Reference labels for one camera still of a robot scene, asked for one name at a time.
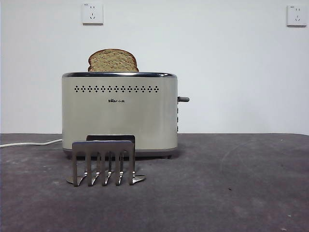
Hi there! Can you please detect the cream two-slot toaster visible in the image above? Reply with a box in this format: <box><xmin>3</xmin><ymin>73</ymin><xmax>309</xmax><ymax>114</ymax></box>
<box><xmin>61</xmin><ymin>72</ymin><xmax>191</xmax><ymax>160</ymax></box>

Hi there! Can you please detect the white power cable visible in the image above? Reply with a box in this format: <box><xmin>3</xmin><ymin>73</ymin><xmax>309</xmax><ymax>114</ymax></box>
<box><xmin>0</xmin><ymin>138</ymin><xmax>63</xmax><ymax>148</ymax></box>

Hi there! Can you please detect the brown bread slice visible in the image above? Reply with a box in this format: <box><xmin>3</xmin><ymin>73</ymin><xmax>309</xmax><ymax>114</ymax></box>
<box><xmin>87</xmin><ymin>48</ymin><xmax>140</xmax><ymax>73</ymax></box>

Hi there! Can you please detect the steel toast rack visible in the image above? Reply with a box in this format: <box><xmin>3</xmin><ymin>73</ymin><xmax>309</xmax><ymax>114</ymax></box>
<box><xmin>66</xmin><ymin>134</ymin><xmax>147</xmax><ymax>187</ymax></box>

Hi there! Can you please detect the white wall socket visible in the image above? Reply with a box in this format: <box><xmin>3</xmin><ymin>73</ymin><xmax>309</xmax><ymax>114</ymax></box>
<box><xmin>81</xmin><ymin>3</ymin><xmax>104</xmax><ymax>26</ymax></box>
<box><xmin>286</xmin><ymin>5</ymin><xmax>308</xmax><ymax>28</ymax></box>

